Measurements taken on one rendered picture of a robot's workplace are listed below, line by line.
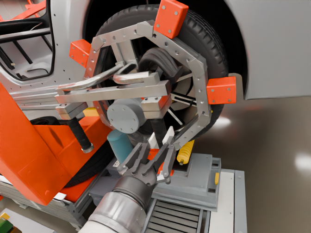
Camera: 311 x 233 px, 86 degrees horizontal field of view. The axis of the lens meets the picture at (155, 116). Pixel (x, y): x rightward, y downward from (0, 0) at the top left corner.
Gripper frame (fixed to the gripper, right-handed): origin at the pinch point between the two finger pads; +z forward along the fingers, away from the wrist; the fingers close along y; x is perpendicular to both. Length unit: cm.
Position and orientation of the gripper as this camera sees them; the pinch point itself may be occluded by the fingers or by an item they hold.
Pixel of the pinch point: (162, 137)
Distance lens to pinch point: 47.7
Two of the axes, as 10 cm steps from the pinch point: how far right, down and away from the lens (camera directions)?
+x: -2.5, -8.4, -4.8
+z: 3.6, -5.4, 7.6
